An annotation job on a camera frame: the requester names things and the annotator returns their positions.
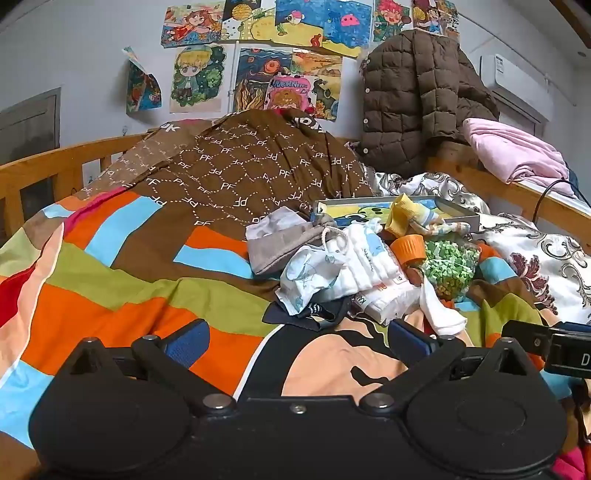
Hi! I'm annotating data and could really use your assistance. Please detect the grey cloth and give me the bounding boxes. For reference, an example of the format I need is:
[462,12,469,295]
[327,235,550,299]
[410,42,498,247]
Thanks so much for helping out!
[246,206,340,276]

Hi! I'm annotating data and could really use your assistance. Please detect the grey door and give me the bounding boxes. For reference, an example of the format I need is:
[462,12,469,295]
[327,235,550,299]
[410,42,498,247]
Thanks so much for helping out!
[0,88,62,162]

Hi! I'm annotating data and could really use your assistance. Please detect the blue jeans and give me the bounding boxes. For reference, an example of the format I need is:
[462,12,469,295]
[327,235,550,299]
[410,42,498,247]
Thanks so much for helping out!
[567,166,591,206]

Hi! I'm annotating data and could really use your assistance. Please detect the wooden bed frame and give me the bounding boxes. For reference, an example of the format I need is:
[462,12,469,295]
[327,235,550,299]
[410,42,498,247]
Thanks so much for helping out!
[0,131,591,241]

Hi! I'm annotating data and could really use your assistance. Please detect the white sock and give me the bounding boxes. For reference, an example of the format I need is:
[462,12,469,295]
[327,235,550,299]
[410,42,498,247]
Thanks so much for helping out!
[418,277,468,336]

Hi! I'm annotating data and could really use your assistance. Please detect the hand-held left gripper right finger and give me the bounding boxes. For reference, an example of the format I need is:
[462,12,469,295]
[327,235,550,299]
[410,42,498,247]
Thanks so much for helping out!
[359,318,543,414]

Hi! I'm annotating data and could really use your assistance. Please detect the pastel striped sock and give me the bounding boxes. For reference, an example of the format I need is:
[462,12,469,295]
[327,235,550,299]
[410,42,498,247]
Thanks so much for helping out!
[406,210,472,236]

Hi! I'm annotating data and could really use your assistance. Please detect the navy cloth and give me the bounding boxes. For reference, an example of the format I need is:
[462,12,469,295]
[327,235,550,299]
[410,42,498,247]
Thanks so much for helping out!
[262,298,354,330]

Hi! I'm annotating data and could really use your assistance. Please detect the colourful striped blanket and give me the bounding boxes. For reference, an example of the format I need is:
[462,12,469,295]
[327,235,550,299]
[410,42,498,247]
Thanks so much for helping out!
[0,189,591,480]

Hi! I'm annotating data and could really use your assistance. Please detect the black cable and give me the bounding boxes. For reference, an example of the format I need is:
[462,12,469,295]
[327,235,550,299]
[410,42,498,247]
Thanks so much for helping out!
[531,178,578,222]

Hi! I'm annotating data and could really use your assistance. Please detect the white air conditioner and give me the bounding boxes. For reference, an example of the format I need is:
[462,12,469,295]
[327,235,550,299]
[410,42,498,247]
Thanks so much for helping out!
[479,54,555,121]

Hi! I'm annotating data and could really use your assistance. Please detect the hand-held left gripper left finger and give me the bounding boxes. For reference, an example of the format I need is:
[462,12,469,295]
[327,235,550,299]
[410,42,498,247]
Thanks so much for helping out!
[60,318,234,414]

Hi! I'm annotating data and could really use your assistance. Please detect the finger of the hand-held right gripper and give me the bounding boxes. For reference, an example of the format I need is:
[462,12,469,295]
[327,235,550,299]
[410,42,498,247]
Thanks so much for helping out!
[501,320,552,360]

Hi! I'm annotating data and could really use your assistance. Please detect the yellow sock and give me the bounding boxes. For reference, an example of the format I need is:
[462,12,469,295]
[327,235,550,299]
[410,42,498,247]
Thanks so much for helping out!
[384,194,416,238]

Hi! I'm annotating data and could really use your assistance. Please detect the brown patterned duvet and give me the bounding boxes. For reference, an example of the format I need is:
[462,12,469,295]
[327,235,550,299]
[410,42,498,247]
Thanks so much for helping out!
[85,108,375,243]

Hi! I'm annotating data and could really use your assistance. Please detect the cartoon printed box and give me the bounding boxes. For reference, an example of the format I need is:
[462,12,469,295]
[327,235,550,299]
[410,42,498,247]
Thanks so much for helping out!
[310,195,481,229]

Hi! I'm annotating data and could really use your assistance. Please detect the group of colourful wall posters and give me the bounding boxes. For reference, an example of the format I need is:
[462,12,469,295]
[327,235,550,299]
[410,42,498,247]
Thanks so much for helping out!
[122,0,462,123]

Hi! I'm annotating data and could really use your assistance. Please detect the white folded cloth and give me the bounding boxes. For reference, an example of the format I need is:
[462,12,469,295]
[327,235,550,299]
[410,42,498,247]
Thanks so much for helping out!
[332,220,419,324]

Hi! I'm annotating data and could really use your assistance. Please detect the brown puffer jacket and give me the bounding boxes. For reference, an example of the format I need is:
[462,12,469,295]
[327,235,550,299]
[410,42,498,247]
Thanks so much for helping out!
[359,28,500,178]

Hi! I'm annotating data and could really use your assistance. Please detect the white printed baby cloth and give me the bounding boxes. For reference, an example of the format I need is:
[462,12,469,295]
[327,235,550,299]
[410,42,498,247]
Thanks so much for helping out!
[276,244,352,317]

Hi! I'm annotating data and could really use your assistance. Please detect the pink folded cloth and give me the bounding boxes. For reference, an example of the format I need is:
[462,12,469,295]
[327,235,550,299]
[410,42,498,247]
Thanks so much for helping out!
[463,117,573,185]

